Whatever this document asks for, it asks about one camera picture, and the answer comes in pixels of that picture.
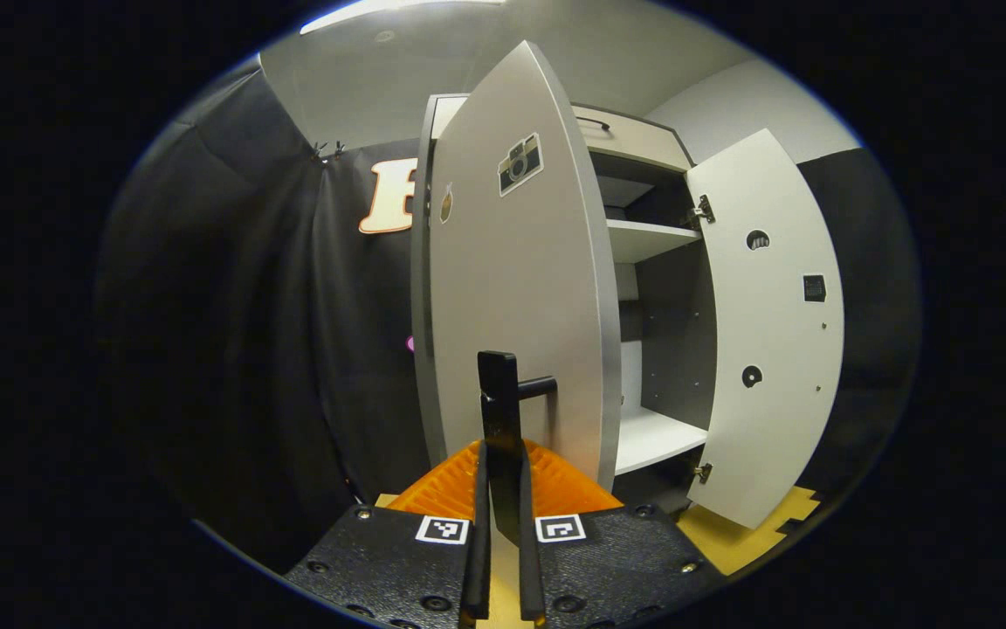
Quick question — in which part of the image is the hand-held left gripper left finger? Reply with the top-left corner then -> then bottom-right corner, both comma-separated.
283,437 -> 492,629

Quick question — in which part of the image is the white double-door shoe cabinet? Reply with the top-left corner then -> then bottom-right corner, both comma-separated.
410,92 -> 719,515

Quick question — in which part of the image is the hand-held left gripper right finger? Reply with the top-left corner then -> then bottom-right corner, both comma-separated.
517,437 -> 727,626

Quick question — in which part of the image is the white cabinet shelf board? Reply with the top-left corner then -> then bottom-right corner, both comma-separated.
606,218 -> 701,264
615,406 -> 710,477

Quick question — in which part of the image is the black backdrop cloth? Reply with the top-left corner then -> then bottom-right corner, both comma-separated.
93,66 -> 921,573

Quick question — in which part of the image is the ceiling light strip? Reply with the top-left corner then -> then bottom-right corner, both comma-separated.
300,0 -> 504,36

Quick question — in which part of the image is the white cabinet door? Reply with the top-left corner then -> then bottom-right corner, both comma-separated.
426,39 -> 624,547
686,128 -> 844,531

